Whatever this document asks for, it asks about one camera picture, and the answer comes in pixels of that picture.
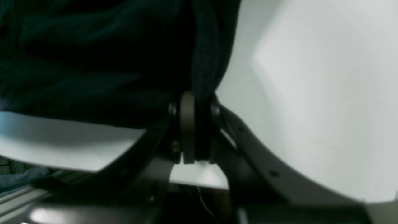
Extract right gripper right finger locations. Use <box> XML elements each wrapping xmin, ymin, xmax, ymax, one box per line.
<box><xmin>207</xmin><ymin>93</ymin><xmax>398</xmax><ymax>224</ymax></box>

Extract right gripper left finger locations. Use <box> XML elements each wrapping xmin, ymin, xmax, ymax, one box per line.
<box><xmin>31</xmin><ymin>92</ymin><xmax>195</xmax><ymax>224</ymax></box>

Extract black printed T-shirt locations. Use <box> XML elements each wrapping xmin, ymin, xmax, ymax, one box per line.
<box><xmin>0</xmin><ymin>0</ymin><xmax>241</xmax><ymax>128</ymax></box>

